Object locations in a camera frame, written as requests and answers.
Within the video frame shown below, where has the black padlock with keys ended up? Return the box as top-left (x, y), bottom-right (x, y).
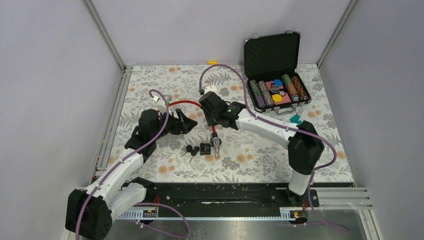
top-left (181, 145), bottom-right (200, 163)

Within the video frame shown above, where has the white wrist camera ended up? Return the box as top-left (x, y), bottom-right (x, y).
top-left (198, 84), bottom-right (218, 96)
top-left (152, 95), bottom-right (172, 114)

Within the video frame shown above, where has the yellow poker chip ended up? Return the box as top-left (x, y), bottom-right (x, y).
top-left (271, 94), bottom-right (283, 104)

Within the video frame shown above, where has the red cable lock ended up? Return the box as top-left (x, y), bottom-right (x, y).
top-left (167, 99), bottom-right (223, 159)

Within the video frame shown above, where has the teal block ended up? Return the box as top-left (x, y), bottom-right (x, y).
top-left (289, 114), bottom-right (303, 125)

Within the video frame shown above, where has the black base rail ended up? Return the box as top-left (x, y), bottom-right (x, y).
top-left (134, 178), bottom-right (320, 218)

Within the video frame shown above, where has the brass padlock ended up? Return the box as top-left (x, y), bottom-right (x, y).
top-left (199, 143), bottom-right (212, 156)

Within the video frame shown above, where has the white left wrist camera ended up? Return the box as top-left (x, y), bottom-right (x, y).
top-left (152, 95), bottom-right (172, 114)

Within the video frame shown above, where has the blue poker chip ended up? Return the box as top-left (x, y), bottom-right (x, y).
top-left (272, 79), bottom-right (283, 87)

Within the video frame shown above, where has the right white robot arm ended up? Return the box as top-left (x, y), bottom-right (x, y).
top-left (199, 91), bottom-right (324, 206)

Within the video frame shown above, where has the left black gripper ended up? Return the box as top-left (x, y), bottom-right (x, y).
top-left (152, 108), bottom-right (197, 141)

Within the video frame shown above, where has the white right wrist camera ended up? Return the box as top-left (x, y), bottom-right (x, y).
top-left (198, 84), bottom-right (218, 96)

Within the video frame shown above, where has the black poker chip case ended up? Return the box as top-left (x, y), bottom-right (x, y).
top-left (243, 31), bottom-right (312, 113)

